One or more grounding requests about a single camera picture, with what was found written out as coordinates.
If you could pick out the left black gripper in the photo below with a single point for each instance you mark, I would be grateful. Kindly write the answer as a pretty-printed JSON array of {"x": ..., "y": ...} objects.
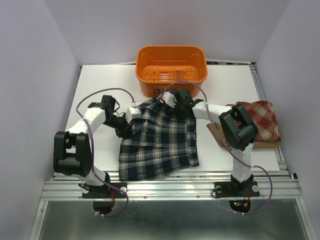
[{"x": 126, "y": 132}]

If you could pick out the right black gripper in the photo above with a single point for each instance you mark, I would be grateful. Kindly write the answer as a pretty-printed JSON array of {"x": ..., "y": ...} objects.
[{"x": 174, "y": 111}]

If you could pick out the navy plaid skirt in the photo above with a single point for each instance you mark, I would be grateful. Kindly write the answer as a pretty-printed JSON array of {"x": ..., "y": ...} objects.
[{"x": 162, "y": 142}]

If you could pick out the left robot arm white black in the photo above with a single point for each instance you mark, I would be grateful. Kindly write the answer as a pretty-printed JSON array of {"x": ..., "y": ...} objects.
[{"x": 73, "y": 150}]

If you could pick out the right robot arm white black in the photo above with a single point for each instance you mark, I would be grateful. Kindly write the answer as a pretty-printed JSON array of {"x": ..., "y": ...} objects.
[{"x": 239, "y": 136}]

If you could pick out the orange plastic basket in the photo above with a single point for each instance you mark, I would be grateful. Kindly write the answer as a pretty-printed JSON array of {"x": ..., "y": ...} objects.
[{"x": 158, "y": 66}]

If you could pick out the red plaid skirt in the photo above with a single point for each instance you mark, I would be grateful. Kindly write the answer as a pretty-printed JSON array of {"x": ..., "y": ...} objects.
[{"x": 264, "y": 117}]

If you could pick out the tan folded skirt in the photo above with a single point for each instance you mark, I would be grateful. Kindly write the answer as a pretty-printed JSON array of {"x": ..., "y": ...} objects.
[{"x": 217, "y": 133}]

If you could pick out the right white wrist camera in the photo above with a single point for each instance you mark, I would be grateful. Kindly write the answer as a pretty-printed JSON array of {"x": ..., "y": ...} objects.
[{"x": 169, "y": 99}]

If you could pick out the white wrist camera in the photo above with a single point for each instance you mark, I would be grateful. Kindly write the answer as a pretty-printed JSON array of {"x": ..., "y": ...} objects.
[
  {"x": 169, "y": 99},
  {"x": 132, "y": 113}
]

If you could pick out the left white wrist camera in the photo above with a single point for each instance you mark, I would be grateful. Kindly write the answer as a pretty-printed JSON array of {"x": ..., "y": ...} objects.
[{"x": 132, "y": 113}]

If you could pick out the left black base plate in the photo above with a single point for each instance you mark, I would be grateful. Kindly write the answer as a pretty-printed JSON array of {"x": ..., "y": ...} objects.
[{"x": 103, "y": 191}]

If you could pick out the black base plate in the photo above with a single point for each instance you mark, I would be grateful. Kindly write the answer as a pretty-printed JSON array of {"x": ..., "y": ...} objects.
[
  {"x": 228, "y": 189},
  {"x": 103, "y": 191}
]

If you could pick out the aluminium rail frame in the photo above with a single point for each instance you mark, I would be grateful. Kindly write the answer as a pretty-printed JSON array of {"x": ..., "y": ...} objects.
[{"x": 180, "y": 206}]

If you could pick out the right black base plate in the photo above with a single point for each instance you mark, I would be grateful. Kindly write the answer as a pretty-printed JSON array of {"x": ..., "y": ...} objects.
[{"x": 228, "y": 189}]

